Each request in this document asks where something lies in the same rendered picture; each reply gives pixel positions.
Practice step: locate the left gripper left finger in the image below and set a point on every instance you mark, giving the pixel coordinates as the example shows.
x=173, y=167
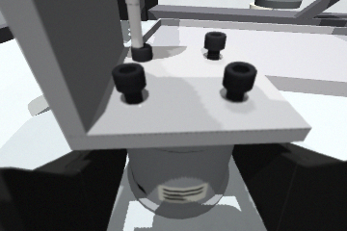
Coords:
x=75, y=192

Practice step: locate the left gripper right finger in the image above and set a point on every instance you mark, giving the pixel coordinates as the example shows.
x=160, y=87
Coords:
x=294, y=188

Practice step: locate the grey l-shaped bracket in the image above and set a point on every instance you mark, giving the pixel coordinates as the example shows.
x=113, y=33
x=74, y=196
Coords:
x=72, y=47

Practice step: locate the black socket-head screw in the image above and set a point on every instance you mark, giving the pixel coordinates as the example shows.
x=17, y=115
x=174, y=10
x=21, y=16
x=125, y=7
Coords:
x=130, y=79
x=142, y=55
x=214, y=42
x=238, y=78

